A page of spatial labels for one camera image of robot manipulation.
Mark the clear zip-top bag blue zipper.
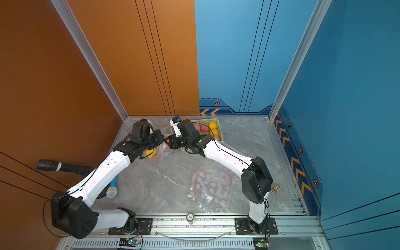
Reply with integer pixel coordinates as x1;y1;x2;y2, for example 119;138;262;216
142;126;174;161

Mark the yellow peach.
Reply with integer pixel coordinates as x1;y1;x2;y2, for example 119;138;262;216
143;149;157;158

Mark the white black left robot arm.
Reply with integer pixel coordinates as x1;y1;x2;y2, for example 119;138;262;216
48;119;164;239

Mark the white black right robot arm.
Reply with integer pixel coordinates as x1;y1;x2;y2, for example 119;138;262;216
165;116;274;234

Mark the pink-trimmed bag of bags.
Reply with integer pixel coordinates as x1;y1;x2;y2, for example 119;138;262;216
187;161;240;213

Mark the green perforated plastic basket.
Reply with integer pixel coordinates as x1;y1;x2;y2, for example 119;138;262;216
191;118;224;143

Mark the blue handheld microphone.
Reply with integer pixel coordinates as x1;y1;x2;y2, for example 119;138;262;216
106;177;118;199

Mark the round silver knob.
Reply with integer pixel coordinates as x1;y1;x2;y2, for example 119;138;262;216
185;212;195;224

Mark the black microphone on stand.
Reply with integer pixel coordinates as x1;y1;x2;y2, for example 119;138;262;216
35;159;94;178

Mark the green circuit board left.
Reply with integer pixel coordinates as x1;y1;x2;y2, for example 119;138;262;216
118;237;142;249

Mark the green circuit board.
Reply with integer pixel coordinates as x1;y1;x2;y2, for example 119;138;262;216
253;237;269;250
118;237;142;249

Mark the small brass weight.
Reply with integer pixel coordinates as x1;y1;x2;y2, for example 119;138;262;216
270;184;280;193

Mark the green circuit board right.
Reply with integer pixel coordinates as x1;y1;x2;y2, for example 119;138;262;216
253;237;269;250

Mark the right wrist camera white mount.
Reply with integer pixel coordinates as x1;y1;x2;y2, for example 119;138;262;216
170;116;181;137

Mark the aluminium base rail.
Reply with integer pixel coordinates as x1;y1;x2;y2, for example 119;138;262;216
57;214;330;250

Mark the aluminium corner post left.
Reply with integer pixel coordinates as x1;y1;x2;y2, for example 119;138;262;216
51;0;128;121

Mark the aluminium corner post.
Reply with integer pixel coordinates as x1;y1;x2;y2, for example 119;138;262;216
51;0;128;121
269;0;332;122

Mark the aluminium corner post right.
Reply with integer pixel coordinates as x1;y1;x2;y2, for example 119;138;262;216
269;0;332;122

